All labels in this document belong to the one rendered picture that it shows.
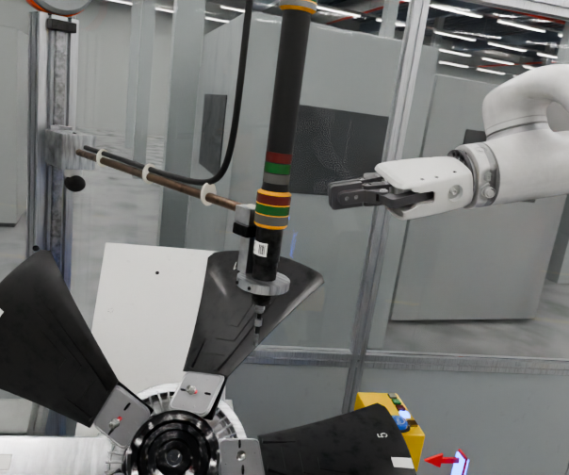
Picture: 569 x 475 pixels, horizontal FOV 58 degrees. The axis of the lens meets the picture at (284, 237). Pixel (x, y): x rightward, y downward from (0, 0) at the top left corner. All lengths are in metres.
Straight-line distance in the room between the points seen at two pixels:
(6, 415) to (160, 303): 0.33
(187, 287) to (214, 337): 0.27
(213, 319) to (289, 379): 0.75
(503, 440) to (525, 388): 0.20
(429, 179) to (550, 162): 0.16
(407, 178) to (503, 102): 0.17
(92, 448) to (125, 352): 0.21
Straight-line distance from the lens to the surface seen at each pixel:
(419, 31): 1.46
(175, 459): 0.73
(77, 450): 0.91
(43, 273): 0.81
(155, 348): 1.04
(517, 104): 0.72
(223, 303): 0.86
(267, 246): 0.64
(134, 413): 0.78
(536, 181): 0.72
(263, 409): 1.61
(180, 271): 1.09
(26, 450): 0.92
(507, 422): 1.94
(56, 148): 1.14
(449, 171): 0.66
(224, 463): 0.79
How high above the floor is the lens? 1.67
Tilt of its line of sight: 14 degrees down
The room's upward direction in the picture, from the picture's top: 8 degrees clockwise
